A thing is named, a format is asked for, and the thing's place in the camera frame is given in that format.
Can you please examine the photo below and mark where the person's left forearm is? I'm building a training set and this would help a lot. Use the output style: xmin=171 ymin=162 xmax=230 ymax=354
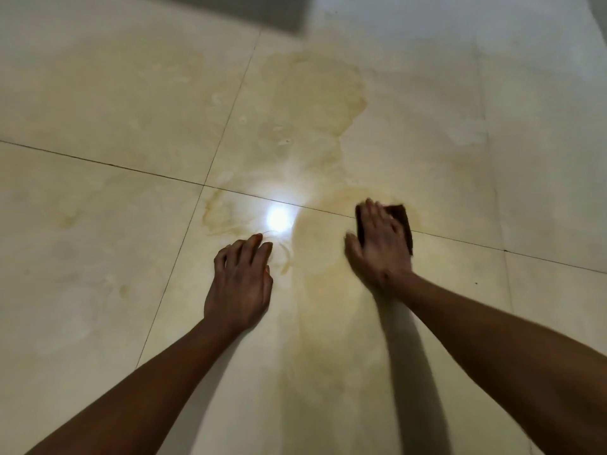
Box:
xmin=26 ymin=317 xmax=252 ymax=455

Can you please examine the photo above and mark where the person's left hand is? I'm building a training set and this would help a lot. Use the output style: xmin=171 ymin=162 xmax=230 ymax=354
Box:
xmin=203 ymin=233 xmax=275 ymax=329

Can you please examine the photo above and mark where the dark brown scrub sponge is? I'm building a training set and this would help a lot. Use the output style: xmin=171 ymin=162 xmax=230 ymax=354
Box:
xmin=356 ymin=203 xmax=414 ymax=256

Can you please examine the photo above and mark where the person's right forearm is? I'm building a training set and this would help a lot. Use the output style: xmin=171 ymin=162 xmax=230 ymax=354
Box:
xmin=391 ymin=272 xmax=607 ymax=455

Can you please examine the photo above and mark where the person's right hand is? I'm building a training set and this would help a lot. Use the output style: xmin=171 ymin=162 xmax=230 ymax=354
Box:
xmin=344 ymin=199 xmax=414 ymax=295

